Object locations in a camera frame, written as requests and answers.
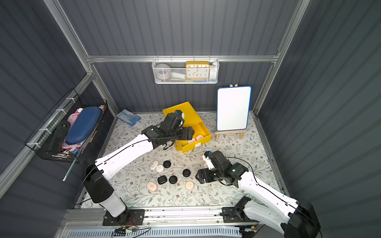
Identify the white oblong earphone case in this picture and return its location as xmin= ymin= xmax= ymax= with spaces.
xmin=149 ymin=160 xmax=159 ymax=171

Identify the white wire wall basket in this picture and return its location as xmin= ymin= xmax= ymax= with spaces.
xmin=151 ymin=59 xmax=220 ymax=84

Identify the blue oval case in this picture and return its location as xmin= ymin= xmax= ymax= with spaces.
xmin=65 ymin=107 xmax=103 ymax=145

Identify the yellow drawer cabinet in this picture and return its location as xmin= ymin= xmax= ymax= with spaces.
xmin=163 ymin=102 xmax=202 ymax=153

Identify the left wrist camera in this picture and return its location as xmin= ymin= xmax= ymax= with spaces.
xmin=175 ymin=110 xmax=185 ymax=118

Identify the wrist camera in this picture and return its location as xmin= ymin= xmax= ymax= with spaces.
xmin=202 ymin=151 xmax=214 ymax=170
xmin=175 ymin=110 xmax=185 ymax=118

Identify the black round earphone case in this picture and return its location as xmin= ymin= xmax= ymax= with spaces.
xmin=182 ymin=169 xmax=191 ymax=178
xmin=163 ymin=160 xmax=172 ymax=168

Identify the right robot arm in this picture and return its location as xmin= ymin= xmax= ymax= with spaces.
xmin=195 ymin=151 xmax=322 ymax=238

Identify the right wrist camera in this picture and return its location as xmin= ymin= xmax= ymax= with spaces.
xmin=202 ymin=151 xmax=214 ymax=170

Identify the black remote in basket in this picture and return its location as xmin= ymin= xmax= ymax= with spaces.
xmin=47 ymin=121 xmax=70 ymax=152

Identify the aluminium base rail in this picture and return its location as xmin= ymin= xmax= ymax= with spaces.
xmin=60 ymin=205 xmax=259 ymax=230

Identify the black oval earphone case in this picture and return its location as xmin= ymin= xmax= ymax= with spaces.
xmin=169 ymin=175 xmax=178 ymax=184

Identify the white board blue frame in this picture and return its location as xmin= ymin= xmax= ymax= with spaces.
xmin=216 ymin=85 xmax=253 ymax=132

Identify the pink item in basket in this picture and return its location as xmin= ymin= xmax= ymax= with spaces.
xmin=67 ymin=113 xmax=79 ymax=127

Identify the pink oval earphone case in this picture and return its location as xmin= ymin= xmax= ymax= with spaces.
xmin=147 ymin=182 xmax=157 ymax=192

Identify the white tape roll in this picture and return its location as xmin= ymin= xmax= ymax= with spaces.
xmin=153 ymin=63 xmax=172 ymax=81

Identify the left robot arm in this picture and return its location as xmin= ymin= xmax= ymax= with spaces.
xmin=83 ymin=110 xmax=194 ymax=218

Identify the wooden easel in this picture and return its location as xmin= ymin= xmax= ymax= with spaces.
xmin=214 ymin=83 xmax=248 ymax=141

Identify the white round earphone case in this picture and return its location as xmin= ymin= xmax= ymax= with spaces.
xmin=156 ymin=165 xmax=164 ymax=173

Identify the yellow alarm clock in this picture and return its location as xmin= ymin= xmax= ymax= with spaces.
xmin=186 ymin=60 xmax=210 ymax=80

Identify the black wire side basket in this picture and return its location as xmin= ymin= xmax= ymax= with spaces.
xmin=25 ymin=89 xmax=108 ymax=163

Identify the black square earphone case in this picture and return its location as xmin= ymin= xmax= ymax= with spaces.
xmin=157 ymin=175 xmax=168 ymax=185

